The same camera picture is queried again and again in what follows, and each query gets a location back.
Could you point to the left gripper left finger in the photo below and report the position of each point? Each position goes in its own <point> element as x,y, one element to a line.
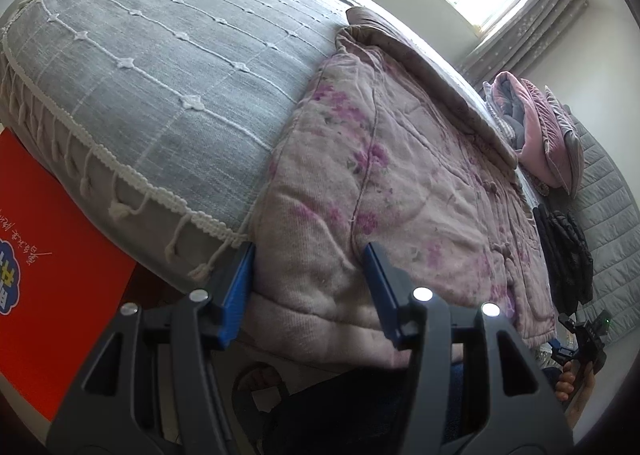
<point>148,385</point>

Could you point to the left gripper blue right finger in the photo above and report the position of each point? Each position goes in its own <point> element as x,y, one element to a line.
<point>476,388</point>

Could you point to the pink floral padded coat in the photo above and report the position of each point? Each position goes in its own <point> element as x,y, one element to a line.
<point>383,149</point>

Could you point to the person's right hand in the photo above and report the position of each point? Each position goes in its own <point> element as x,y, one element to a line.
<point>565,387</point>

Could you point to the black folded jacket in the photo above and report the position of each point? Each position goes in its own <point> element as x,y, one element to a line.
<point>568,259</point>

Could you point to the grey quilted headboard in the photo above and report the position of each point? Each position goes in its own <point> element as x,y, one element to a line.
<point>609,217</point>

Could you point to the red cardboard box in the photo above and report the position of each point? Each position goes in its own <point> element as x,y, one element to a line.
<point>61,281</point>

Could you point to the pink velvet pillow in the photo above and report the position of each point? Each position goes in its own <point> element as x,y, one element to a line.
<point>550,134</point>

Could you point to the pink folded quilt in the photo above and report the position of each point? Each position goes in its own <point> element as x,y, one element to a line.
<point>512,106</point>

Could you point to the right grey curtain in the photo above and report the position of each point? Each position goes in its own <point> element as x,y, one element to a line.
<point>521,39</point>

